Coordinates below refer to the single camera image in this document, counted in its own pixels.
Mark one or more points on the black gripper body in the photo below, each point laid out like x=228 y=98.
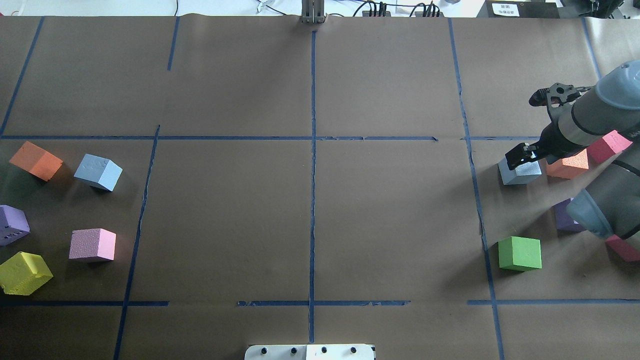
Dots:
x=548 y=139

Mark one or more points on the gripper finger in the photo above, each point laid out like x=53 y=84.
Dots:
x=523 y=153

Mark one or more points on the light blue block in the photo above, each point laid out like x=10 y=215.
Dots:
x=98 y=172
x=521 y=175

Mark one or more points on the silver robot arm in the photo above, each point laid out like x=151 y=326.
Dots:
x=604 y=121

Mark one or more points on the near orange block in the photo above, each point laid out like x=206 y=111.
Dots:
x=569 y=167

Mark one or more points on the orange block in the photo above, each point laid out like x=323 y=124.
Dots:
x=36 y=161
x=569 y=167

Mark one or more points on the right dark pink block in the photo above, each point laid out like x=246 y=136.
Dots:
x=609 y=145

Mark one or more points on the dark pink block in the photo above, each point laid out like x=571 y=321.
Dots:
x=609 y=145
x=626 y=249

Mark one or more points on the near purple block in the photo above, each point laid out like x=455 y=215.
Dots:
x=563 y=221

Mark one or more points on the purple block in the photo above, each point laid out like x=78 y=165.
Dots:
x=563 y=221
x=13 y=225

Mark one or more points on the green block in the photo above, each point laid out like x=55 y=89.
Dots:
x=519 y=254

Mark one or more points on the left dark pink block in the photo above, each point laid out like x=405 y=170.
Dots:
x=626 y=249

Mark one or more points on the black power box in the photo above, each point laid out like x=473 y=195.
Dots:
x=518 y=9

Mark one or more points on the light pink block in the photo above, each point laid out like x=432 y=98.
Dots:
x=92 y=245

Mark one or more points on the far orange block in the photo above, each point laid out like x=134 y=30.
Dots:
x=36 y=161

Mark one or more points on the far purple block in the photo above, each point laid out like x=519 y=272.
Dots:
x=13 y=225

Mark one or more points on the yellow block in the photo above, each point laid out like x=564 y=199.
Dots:
x=23 y=274

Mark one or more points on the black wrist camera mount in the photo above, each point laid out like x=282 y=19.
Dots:
x=557 y=98

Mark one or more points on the aluminium frame post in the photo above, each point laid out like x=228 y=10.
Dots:
x=313 y=11

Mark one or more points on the white pole base plate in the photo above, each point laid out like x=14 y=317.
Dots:
x=340 y=351

